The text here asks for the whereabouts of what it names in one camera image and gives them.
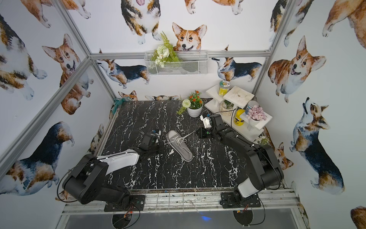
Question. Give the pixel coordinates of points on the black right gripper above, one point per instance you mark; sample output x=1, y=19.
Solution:
x=204, y=133

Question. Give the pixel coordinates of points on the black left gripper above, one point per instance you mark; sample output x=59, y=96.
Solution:
x=154, y=139

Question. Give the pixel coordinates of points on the grey canvas sneaker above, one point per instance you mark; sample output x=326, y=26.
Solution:
x=180, y=146

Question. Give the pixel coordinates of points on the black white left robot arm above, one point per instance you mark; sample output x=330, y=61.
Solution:
x=85, y=182

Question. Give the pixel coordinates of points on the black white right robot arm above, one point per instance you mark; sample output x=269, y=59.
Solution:
x=263, y=169

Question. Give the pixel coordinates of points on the white potted red flowers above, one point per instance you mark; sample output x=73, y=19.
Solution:
x=193, y=104

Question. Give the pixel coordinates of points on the woven basket with plant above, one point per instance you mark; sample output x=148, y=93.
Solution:
x=226, y=108

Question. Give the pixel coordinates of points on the yellow container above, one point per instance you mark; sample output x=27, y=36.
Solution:
x=237, y=119

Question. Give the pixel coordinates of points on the green cloth ribbon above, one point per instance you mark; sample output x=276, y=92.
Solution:
x=117, y=103

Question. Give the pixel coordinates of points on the green lidded jar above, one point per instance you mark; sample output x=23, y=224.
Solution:
x=224, y=87

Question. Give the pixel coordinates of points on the pink flowers white pot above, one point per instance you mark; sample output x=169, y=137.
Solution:
x=256, y=115

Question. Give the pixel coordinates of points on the blue grey tin can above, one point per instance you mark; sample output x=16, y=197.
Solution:
x=250, y=105

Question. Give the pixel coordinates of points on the small white potted plant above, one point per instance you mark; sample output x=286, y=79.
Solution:
x=262, y=140

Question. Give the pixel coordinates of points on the green white artificial flowers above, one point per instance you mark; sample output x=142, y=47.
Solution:
x=165, y=54

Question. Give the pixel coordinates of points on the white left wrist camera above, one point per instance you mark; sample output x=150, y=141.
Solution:
x=157, y=135

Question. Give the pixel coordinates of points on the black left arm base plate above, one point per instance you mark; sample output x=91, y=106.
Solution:
x=129, y=203

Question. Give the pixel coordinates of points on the white wire wall basket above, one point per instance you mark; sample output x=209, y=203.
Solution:
x=191, y=63

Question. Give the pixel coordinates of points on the aluminium frame rail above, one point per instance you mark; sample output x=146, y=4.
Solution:
x=187, y=202

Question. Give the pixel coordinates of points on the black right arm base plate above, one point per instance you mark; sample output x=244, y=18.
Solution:
x=232, y=200

